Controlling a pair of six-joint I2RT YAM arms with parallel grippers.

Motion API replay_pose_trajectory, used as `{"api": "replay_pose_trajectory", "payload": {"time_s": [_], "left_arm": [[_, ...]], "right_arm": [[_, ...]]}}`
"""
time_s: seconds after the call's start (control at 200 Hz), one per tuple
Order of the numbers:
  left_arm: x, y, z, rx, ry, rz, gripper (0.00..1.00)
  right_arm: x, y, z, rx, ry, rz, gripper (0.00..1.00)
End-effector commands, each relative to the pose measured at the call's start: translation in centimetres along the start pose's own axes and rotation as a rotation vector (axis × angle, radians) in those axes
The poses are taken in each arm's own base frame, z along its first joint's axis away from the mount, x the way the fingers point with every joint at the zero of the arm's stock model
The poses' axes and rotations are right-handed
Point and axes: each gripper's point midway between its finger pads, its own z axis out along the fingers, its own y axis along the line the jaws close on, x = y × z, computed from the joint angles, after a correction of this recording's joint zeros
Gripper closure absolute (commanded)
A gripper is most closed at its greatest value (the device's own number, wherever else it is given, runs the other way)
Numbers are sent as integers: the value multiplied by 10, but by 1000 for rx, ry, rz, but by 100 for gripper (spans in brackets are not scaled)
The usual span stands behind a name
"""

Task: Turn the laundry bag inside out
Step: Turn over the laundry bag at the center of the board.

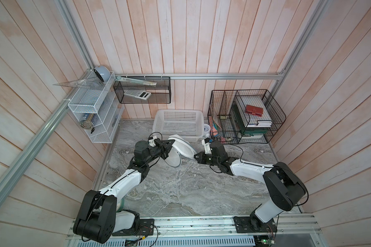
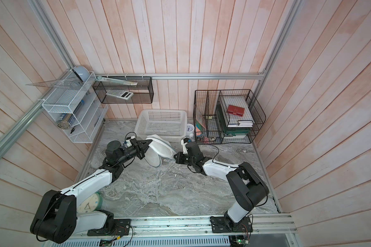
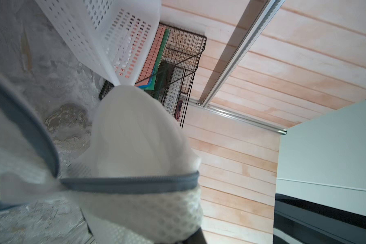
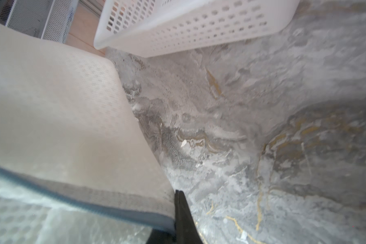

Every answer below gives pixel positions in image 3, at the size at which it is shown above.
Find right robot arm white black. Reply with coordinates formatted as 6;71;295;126
273;100;366;244

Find colourful folders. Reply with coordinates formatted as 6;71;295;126
135;25;170;90

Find white perforated plastic basket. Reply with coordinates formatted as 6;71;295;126
37;0;162;86

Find black wire desk organizer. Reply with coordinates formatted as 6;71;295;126
98;22;207;128

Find horizontal aluminium wall rail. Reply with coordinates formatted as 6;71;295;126
189;0;287;135

